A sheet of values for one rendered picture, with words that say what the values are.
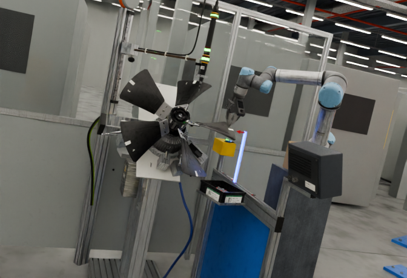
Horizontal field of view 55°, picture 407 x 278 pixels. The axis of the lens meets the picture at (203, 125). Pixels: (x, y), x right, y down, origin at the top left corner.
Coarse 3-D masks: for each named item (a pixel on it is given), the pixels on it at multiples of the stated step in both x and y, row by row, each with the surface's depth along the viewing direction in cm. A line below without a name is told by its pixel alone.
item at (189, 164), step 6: (186, 144) 217; (186, 150) 212; (186, 156) 210; (192, 156) 216; (186, 162) 207; (192, 162) 212; (198, 162) 221; (186, 168) 205; (192, 168) 209; (198, 168) 215; (192, 174) 206; (198, 174) 211; (204, 174) 217
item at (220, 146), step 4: (216, 140) 271; (220, 140) 267; (224, 140) 271; (216, 144) 270; (220, 144) 263; (224, 144) 260; (228, 144) 261; (232, 144) 262; (216, 148) 268; (220, 148) 262; (224, 148) 261; (228, 148) 262; (232, 148) 263; (216, 152) 268; (220, 152) 261; (224, 152) 261; (228, 152) 262; (232, 152) 263; (232, 156) 264
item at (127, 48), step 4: (124, 44) 257; (128, 44) 255; (132, 44) 254; (124, 48) 257; (128, 48) 255; (132, 48) 255; (136, 48) 258; (124, 52) 257; (128, 52) 255; (132, 52) 256; (136, 52) 258
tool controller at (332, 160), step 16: (288, 144) 184; (304, 144) 180; (288, 160) 185; (304, 160) 172; (320, 160) 161; (336, 160) 163; (288, 176) 182; (304, 176) 173; (320, 176) 162; (336, 176) 164; (320, 192) 163; (336, 192) 166
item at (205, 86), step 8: (184, 80) 248; (192, 80) 247; (184, 88) 242; (192, 88) 240; (200, 88) 239; (208, 88) 240; (176, 96) 240; (184, 96) 236; (192, 96) 234; (176, 104) 234
